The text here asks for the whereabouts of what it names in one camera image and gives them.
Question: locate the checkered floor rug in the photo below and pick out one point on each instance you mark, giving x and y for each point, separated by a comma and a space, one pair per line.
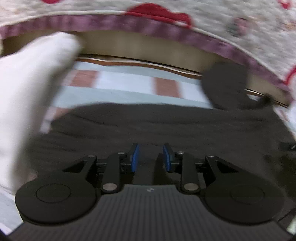
129, 85

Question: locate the dark brown knit sweater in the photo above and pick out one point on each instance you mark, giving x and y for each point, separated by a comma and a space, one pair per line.
138, 125

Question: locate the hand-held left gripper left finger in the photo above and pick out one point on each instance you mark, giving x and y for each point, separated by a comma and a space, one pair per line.
135, 158

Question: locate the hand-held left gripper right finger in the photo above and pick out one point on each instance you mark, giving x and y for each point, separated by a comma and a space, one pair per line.
167, 158

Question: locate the cream bed frame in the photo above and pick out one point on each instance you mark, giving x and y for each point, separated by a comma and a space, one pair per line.
138, 46

